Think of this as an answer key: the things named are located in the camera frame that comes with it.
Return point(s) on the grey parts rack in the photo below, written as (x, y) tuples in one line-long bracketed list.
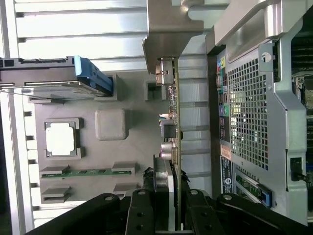
[(110, 156)]

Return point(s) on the blue slot retainer clip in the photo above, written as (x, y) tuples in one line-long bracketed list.
[(266, 198)]

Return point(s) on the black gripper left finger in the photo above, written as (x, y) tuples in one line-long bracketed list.
[(141, 215)]

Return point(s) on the hard disk in blue caddy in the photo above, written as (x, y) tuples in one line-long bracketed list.
[(49, 71)]

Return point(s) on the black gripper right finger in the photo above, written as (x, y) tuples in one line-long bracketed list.
[(207, 215)]

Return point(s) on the dark grey open PC case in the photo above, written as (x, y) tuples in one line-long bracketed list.
[(249, 110)]

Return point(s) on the green RAM stick on rack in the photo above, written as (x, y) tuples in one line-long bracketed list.
[(93, 172)]

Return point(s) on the silver CPU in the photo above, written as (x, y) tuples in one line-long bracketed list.
[(60, 139)]

